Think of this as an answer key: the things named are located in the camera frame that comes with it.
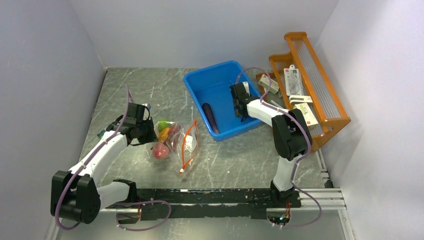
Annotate clear zip bag red seal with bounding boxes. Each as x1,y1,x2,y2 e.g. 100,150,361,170
149,119,200,175

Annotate purple fake eggplant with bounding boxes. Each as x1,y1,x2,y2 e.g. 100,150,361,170
202,103,220,134

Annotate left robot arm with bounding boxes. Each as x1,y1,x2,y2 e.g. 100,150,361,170
50,102,157,224

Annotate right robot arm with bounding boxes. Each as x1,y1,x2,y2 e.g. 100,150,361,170
229,82,312,207

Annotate orange fake carrot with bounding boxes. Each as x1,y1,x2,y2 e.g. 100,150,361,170
158,127,171,143

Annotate pink fake peach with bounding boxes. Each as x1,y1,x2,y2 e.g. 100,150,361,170
151,142,170,160

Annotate red fake grapes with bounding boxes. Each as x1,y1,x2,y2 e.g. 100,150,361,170
166,124,182,151

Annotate white green small box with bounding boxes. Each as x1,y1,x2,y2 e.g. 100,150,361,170
258,74,280,94

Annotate blue plastic bin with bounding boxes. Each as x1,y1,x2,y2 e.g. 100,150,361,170
183,60,263,142

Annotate marker pen pack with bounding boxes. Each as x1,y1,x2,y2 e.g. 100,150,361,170
97,129,109,139

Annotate white green pen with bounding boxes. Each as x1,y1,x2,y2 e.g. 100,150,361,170
270,100,284,109

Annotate white flat box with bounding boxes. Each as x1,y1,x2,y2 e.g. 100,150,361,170
288,95,313,106

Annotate clear blister pack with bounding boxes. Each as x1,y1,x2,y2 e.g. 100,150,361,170
283,64,304,96

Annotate white red large box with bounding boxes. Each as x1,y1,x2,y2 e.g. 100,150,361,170
293,102,319,130

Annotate orange wooden rack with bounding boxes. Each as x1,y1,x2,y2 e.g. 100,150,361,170
268,31,351,152

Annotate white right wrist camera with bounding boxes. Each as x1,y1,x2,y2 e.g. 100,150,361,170
242,81,251,96

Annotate black aluminium base frame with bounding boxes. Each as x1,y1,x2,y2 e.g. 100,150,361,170
54,187,347,221

